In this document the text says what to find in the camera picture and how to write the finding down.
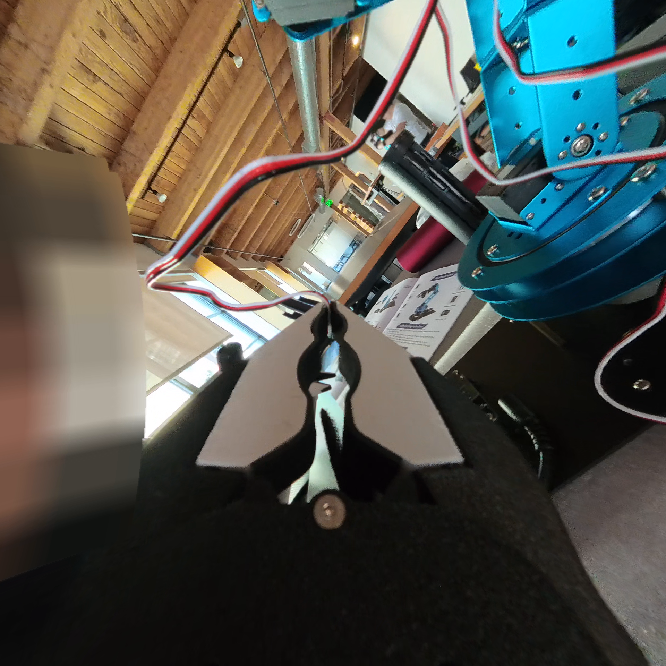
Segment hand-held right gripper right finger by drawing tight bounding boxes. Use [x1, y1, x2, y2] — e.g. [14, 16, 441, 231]
[332, 303, 465, 469]

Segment printed instruction manual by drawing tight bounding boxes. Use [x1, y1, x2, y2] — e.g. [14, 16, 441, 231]
[363, 263, 475, 361]

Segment red white servo cables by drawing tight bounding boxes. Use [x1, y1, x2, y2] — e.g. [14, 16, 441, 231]
[145, 0, 666, 504]

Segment blue toy robot arm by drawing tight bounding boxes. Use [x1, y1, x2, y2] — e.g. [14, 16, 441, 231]
[251, 0, 666, 491]

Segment dark tall bottle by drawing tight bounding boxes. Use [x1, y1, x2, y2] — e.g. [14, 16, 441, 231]
[378, 131, 488, 244]

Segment dark red cylinder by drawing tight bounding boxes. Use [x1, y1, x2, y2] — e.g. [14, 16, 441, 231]
[397, 207, 454, 275]

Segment black power cable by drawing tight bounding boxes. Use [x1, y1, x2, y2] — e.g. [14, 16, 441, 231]
[452, 368, 553, 486]

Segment large paned window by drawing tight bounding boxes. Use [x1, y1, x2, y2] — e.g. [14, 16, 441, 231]
[139, 280, 272, 439]

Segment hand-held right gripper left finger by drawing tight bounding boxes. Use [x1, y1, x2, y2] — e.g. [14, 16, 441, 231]
[197, 304, 330, 469]

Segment silver ceiling duct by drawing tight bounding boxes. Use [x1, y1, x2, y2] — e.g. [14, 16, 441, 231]
[285, 30, 322, 153]

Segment white foam sheet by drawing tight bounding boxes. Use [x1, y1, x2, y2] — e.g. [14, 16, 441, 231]
[431, 301, 666, 666]

